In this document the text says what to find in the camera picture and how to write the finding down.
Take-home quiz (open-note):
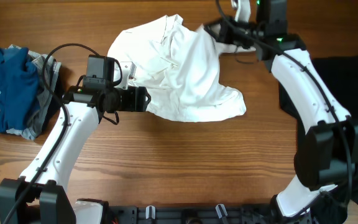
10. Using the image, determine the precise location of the white polo shirt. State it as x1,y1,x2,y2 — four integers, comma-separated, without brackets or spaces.
108,14,255,122

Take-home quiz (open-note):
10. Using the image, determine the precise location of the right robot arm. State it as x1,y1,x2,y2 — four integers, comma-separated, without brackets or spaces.
204,0,358,223

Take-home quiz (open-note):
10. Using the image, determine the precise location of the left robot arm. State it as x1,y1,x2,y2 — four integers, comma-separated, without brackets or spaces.
0,55,151,223

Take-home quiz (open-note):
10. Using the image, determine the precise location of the grey folded garment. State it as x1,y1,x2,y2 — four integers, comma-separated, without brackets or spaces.
6,56,62,140

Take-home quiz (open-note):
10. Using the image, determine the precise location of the blue folded polo shirt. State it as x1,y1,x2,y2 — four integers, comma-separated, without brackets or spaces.
0,48,40,133

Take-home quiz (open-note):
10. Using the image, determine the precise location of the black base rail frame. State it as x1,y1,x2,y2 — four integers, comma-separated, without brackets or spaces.
110,204,317,224

